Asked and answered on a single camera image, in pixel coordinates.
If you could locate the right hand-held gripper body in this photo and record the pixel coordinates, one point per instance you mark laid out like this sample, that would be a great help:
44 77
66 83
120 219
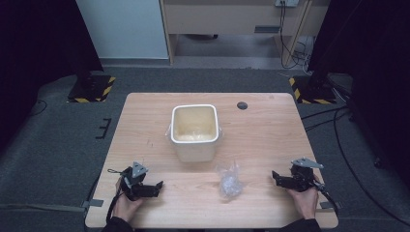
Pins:
300 175

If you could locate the grey power strip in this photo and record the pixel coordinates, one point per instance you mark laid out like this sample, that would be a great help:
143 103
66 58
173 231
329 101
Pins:
286 3

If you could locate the grey table bracket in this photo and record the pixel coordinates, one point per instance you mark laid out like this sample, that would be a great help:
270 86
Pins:
93 203
330 205

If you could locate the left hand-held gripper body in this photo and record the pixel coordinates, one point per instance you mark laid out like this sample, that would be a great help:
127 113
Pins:
135 184

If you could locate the dark round table grommet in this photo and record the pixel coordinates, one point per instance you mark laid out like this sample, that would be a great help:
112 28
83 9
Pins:
242 105

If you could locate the person's right hand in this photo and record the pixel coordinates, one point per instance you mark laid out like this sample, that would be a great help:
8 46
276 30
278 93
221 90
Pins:
305 199

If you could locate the clear plastic bag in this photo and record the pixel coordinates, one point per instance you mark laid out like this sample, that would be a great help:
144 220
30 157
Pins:
230 182

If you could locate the white cabinet panel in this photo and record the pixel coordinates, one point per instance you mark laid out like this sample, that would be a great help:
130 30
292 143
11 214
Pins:
122 29

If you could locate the white square plastic bin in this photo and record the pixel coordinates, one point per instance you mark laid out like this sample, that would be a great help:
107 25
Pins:
194 132

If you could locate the beige wooden desk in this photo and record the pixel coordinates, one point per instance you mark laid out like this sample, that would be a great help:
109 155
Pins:
225 19

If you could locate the person's left hand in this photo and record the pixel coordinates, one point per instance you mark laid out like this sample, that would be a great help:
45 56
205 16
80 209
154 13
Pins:
125 206

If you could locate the black stand base striped edge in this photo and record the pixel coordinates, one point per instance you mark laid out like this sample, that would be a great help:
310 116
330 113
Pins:
312 91
91 87

